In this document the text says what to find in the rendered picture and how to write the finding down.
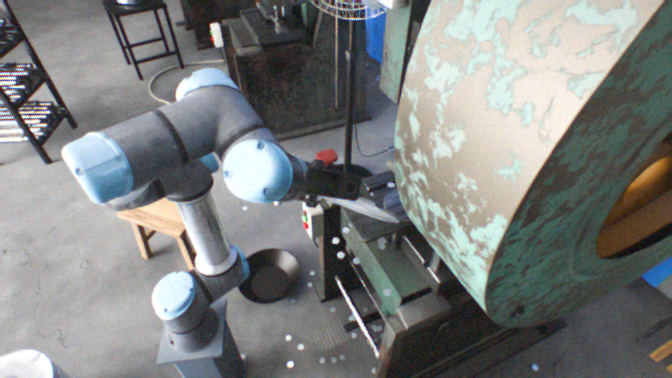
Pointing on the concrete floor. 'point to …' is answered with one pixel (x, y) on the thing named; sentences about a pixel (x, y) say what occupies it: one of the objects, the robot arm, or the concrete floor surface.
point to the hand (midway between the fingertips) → (324, 185)
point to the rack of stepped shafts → (17, 77)
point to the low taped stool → (153, 214)
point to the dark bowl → (270, 276)
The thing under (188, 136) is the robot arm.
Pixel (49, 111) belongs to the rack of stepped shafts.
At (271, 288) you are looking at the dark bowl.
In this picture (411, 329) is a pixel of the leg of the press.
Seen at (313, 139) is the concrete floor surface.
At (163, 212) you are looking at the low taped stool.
